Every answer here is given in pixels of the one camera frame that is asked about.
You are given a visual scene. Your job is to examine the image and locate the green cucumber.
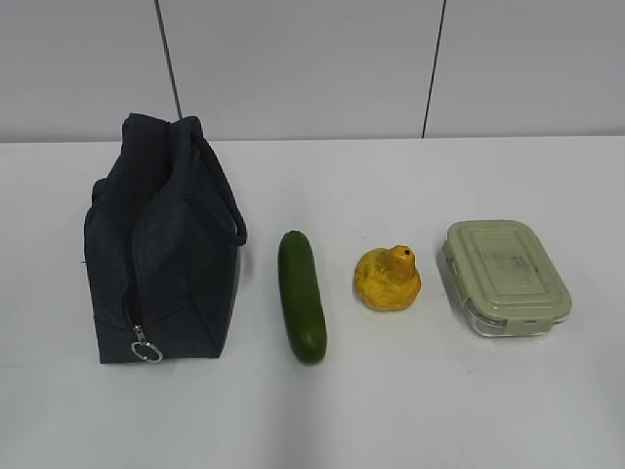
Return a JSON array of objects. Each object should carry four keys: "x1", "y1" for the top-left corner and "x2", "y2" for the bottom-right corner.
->
[{"x1": 277, "y1": 231, "x2": 328, "y2": 364}]

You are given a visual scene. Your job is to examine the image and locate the yellow wrinkled squash toy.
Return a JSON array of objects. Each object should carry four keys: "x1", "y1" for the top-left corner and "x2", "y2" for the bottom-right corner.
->
[{"x1": 354, "y1": 245, "x2": 422, "y2": 313}]

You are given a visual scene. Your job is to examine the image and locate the dark blue lunch bag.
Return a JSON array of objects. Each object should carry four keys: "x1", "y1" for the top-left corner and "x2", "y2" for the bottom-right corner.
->
[{"x1": 84, "y1": 113, "x2": 247, "y2": 364}]

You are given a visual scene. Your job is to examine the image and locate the green lidded glass container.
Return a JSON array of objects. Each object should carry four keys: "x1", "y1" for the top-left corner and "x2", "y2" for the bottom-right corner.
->
[{"x1": 442, "y1": 220, "x2": 572, "y2": 337}]

